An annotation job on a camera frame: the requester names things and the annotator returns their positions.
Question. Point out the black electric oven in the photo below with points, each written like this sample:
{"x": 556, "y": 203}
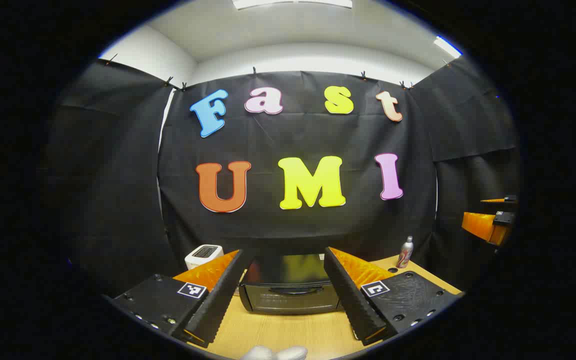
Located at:
{"x": 290, "y": 295}

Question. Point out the white toaster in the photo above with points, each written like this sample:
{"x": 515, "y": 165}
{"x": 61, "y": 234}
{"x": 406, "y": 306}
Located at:
{"x": 203, "y": 255}

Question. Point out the silver bottle with red label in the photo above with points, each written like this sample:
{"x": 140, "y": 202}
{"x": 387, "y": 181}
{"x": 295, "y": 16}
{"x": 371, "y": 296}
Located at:
{"x": 405, "y": 252}

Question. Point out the black backdrop cloth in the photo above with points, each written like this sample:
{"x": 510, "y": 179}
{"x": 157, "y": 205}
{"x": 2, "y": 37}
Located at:
{"x": 293, "y": 230}

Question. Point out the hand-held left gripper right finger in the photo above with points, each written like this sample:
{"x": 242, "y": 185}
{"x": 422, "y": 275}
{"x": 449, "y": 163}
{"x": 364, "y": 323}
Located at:
{"x": 350, "y": 300}

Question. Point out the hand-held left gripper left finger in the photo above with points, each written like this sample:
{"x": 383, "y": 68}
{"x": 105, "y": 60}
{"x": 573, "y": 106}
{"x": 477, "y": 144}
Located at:
{"x": 220, "y": 300}

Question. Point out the ceiling light panel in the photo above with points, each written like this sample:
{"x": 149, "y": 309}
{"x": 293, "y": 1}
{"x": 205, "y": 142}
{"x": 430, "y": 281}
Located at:
{"x": 447, "y": 46}
{"x": 293, "y": 3}

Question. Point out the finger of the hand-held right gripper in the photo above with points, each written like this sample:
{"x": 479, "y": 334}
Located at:
{"x": 483, "y": 225}
{"x": 510, "y": 199}

